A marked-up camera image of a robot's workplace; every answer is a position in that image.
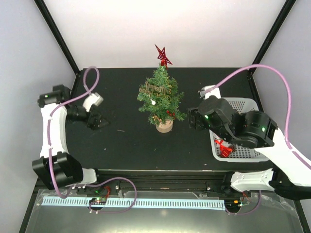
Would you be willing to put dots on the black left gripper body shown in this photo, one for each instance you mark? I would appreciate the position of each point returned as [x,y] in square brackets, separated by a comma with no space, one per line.
[90,124]

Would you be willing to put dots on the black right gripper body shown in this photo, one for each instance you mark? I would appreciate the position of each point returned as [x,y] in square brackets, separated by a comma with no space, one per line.
[194,116]

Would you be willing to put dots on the small green christmas tree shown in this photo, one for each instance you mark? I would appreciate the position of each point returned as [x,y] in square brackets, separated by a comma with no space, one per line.
[158,105]

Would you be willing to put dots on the gold merry christmas sign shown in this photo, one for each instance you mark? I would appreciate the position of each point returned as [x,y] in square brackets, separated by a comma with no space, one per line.
[150,89]

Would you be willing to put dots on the white perforated plastic basket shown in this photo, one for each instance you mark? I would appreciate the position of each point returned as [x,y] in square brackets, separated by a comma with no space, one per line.
[241,154]

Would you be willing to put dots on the red star ornament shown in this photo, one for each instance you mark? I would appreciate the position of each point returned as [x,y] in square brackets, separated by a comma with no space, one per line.
[164,61]

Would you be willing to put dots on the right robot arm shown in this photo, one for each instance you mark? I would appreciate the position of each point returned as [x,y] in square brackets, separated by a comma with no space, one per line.
[291,176]

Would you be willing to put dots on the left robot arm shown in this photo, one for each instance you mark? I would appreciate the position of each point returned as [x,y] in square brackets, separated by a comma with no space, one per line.
[55,164]

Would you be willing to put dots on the round wooden tree base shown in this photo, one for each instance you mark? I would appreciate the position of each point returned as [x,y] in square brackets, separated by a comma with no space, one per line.
[165,128]

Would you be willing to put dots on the gold berry sprig ornament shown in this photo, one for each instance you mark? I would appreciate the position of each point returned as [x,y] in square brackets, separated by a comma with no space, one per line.
[156,118]

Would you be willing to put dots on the red gift ornament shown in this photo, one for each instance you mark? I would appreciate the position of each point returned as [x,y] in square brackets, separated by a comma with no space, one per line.
[225,151]

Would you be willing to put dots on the left controller circuit board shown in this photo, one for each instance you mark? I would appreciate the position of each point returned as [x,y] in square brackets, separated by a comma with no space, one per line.
[98,201]

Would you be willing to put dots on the controller circuit board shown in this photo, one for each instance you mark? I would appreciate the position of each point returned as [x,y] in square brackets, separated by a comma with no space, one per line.
[98,201]
[237,203]

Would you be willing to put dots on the right controller circuit board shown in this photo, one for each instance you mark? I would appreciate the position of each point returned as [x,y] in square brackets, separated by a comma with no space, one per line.
[237,203]

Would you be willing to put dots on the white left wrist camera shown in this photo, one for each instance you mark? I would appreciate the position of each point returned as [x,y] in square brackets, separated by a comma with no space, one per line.
[92,99]

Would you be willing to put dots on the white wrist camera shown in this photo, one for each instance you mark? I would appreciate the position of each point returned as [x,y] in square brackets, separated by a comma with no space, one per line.
[208,91]
[92,99]

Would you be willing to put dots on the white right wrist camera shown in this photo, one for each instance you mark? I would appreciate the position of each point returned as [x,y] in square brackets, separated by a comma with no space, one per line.
[208,91]

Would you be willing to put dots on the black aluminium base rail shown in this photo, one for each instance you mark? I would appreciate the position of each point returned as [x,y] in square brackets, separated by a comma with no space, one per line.
[214,184]

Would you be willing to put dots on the white slotted cable duct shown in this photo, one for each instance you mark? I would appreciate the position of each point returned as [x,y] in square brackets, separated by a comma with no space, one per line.
[137,203]

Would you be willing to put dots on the left black frame post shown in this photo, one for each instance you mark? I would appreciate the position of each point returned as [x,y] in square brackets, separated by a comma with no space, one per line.
[41,5]

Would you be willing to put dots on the black frame post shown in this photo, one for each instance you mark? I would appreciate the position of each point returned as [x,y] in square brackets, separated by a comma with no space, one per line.
[281,17]
[41,5]

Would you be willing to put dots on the right black frame post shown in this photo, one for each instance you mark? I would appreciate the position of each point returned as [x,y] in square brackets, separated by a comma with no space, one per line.
[281,17]

